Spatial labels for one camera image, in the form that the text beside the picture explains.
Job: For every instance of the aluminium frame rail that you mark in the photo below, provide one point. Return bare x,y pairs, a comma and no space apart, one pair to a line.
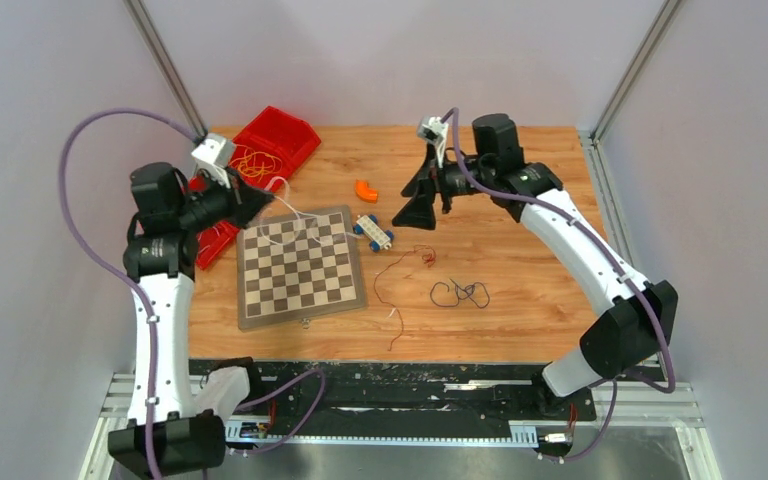
624,406

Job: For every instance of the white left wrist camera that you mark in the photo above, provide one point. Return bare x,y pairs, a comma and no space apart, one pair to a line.
212,155

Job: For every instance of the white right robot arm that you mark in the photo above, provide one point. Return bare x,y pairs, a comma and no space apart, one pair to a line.
635,317

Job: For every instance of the red plastic bin tray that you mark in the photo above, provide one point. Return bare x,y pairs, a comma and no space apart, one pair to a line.
274,143

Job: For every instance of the wooden chessboard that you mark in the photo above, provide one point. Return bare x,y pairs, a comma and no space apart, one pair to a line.
294,269

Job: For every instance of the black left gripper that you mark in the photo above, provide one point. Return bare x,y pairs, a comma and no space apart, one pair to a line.
243,201

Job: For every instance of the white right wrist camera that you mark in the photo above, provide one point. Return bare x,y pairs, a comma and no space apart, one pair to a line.
434,131

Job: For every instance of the white blue toy car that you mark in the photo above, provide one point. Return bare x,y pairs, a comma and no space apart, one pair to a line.
368,226

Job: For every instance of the orange pipe elbow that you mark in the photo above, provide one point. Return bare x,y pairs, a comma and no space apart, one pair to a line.
365,192

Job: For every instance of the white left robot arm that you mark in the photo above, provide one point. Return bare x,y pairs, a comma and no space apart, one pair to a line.
170,429

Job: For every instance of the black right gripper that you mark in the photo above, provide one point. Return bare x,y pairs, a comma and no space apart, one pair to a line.
428,182

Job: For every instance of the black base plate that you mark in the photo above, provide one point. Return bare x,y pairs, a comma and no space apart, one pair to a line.
379,400

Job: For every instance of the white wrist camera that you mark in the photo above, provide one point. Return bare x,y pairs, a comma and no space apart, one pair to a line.
212,155
434,131

